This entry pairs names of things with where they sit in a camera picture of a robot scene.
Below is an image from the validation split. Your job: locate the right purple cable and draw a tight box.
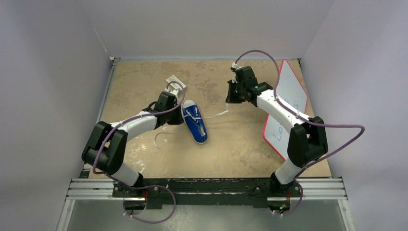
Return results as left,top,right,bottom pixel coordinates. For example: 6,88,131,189
232,50,366,218

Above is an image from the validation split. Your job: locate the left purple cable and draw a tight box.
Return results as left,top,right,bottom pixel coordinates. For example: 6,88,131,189
91,81,186,224

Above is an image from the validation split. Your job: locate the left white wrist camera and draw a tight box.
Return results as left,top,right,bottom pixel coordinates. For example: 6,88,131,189
168,86,184,99

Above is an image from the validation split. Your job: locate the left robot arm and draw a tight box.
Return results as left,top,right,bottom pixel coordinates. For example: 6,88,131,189
81,90,184,197

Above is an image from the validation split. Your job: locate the small white cardboard box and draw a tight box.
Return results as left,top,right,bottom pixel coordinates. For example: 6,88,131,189
166,75,186,90

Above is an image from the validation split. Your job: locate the blue canvas sneaker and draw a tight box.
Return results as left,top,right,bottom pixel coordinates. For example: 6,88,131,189
181,99,208,144

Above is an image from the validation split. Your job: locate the white shoelace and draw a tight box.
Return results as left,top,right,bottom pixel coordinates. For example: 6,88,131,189
153,110,230,149

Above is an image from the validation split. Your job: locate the red framed whiteboard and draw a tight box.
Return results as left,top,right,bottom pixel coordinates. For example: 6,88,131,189
262,58,308,161

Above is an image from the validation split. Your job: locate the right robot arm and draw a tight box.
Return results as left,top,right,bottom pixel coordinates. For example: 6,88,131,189
226,63,328,196

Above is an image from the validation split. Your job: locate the purple cable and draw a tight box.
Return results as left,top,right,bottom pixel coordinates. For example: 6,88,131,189
91,81,186,224
232,50,366,218

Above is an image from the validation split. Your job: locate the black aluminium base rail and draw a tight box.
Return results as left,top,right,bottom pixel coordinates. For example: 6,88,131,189
66,178,347,212

